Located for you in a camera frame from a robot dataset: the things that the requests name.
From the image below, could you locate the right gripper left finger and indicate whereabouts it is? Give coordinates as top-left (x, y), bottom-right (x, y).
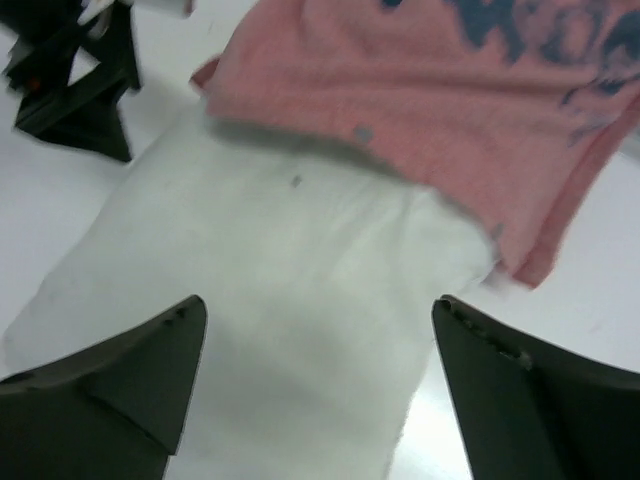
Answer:
top-left (1, 296), bottom-right (207, 480)

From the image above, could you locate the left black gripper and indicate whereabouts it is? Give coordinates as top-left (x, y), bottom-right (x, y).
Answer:
top-left (1, 0), bottom-right (141, 163)

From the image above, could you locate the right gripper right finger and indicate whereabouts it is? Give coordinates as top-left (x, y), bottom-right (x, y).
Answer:
top-left (432, 296), bottom-right (639, 480)

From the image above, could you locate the white pillow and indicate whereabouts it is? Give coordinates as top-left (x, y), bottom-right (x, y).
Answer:
top-left (4, 106), bottom-right (495, 479)

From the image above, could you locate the red patterned pillowcase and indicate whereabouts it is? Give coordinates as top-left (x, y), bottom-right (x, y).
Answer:
top-left (192, 0), bottom-right (639, 287)

